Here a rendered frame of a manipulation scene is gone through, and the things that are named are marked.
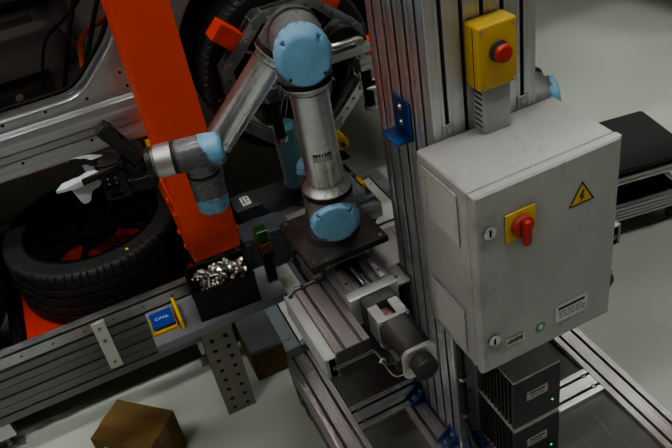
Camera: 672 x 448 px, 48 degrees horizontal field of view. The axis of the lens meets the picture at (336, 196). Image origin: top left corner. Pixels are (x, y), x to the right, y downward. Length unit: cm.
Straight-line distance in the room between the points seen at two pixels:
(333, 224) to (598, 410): 101
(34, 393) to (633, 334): 205
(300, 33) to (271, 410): 153
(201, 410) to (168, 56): 126
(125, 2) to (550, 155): 118
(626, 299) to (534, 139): 153
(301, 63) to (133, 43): 71
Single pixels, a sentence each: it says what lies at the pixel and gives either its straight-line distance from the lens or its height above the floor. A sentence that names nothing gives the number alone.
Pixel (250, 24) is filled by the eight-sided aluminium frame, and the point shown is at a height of 109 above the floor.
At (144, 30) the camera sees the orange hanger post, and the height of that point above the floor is 132.
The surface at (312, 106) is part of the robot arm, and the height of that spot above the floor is 129.
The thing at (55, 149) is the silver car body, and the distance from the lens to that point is 280.
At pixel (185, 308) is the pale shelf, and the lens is 247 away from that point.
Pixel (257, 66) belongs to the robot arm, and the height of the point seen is 134.
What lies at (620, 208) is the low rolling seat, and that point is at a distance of 313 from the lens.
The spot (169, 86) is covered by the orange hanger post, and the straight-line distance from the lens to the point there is 220.
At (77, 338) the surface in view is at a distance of 269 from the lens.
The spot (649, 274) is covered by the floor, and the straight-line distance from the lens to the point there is 308.
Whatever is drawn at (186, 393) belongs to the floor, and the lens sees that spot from 285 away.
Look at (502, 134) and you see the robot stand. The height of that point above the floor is 123.
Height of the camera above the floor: 205
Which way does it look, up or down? 35 degrees down
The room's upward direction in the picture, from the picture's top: 11 degrees counter-clockwise
